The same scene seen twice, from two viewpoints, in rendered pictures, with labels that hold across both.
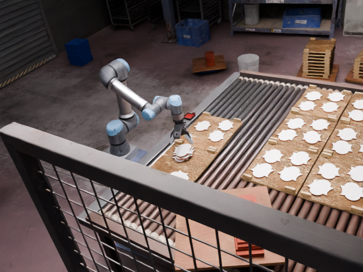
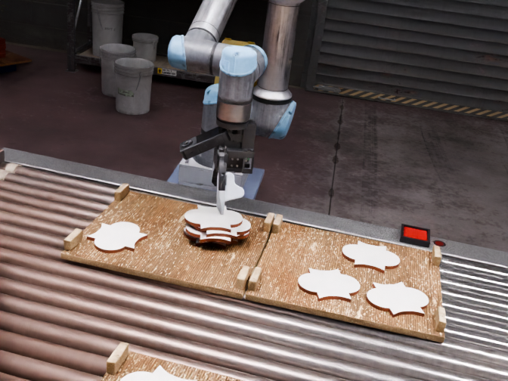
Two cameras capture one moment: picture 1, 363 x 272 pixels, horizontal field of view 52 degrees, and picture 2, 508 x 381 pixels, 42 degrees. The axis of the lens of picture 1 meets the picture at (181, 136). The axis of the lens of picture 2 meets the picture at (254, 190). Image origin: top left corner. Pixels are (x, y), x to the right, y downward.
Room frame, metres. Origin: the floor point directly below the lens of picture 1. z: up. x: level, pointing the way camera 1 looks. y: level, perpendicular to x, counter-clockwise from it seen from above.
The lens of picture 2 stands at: (1.48, -1.24, 1.71)
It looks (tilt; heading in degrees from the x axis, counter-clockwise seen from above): 25 degrees down; 62
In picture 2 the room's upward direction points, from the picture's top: 7 degrees clockwise
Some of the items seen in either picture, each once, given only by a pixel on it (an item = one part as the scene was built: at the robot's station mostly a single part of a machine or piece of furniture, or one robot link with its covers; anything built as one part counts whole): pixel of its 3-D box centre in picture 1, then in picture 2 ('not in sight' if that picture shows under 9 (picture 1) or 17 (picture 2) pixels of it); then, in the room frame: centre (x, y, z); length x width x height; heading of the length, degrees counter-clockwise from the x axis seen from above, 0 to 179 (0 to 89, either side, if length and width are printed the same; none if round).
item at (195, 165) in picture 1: (180, 165); (176, 238); (1.97, 0.04, 0.93); 0.41 x 0.35 x 0.02; 142
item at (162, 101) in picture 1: (161, 103); (240, 63); (2.12, 0.09, 1.33); 0.11 x 0.11 x 0.08; 52
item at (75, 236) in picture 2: not in sight; (73, 239); (1.74, 0.06, 0.95); 0.06 x 0.02 x 0.03; 52
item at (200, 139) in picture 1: (209, 132); (349, 274); (2.30, -0.21, 0.93); 0.41 x 0.35 x 0.02; 142
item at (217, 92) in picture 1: (178, 131); (345, 235); (2.45, 0.02, 0.89); 2.08 x 0.09 x 0.06; 141
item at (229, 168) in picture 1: (245, 147); (312, 364); (2.09, -0.43, 0.90); 1.95 x 0.05 x 0.05; 141
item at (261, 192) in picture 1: (224, 224); not in sight; (1.31, -0.14, 1.03); 0.50 x 0.50 x 0.02; 84
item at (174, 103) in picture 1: (175, 104); (237, 74); (2.07, 0.01, 1.34); 0.09 x 0.08 x 0.11; 52
